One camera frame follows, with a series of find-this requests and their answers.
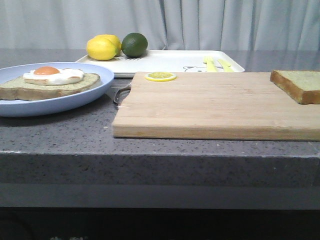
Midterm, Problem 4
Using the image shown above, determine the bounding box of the wooden cutting board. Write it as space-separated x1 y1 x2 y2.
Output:
112 72 320 141

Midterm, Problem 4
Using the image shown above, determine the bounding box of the light blue round plate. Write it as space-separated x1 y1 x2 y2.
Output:
0 62 115 117

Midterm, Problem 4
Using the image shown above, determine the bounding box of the yellow plastic fork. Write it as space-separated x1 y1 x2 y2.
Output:
203 55 218 73

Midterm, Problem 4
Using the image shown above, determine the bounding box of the grey curtain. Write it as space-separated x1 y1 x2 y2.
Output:
0 0 320 51

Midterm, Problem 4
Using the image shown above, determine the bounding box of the metal cutting board handle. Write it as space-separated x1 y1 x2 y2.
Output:
113 83 132 106

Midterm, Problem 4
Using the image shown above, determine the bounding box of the yellow lemon slice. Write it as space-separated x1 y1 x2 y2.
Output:
144 71 177 82

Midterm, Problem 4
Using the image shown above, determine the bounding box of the front yellow lemon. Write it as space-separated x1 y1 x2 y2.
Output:
86 38 118 61

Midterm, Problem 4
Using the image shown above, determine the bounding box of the bread slice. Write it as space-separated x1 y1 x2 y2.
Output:
0 73 101 101
270 70 320 105

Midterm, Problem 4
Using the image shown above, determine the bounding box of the white bear tray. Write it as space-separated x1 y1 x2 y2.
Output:
77 50 245 78

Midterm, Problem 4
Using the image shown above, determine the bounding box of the fried egg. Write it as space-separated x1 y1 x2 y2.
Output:
23 66 84 86

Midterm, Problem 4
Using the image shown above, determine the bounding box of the green lime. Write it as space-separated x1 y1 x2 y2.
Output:
121 32 148 58

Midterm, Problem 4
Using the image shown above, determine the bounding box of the rear yellow lemon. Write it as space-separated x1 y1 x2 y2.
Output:
94 34 122 57

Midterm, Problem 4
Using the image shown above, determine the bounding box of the yellow plastic knife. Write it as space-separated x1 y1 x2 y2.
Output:
217 58 234 73

